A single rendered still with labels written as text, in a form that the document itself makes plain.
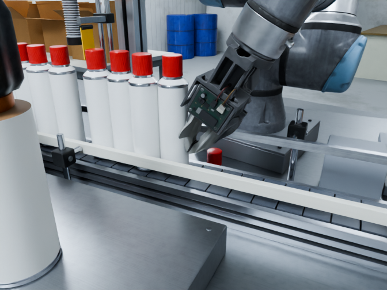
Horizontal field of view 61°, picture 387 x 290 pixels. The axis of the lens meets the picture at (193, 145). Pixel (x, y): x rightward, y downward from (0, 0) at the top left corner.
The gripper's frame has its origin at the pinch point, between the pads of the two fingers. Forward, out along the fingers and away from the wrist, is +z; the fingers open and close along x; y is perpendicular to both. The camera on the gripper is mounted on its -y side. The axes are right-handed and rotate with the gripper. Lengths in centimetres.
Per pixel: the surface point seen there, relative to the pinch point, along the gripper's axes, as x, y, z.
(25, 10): -213, -165, 107
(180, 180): 2.1, 3.7, 5.1
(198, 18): -243, -627, 157
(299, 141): 13.4, -2.7, -10.9
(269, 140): 9.6, -2.7, -8.1
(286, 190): 15.8, 4.7, -6.8
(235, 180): 9.2, 4.8, -2.8
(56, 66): -29.9, 1.6, 3.9
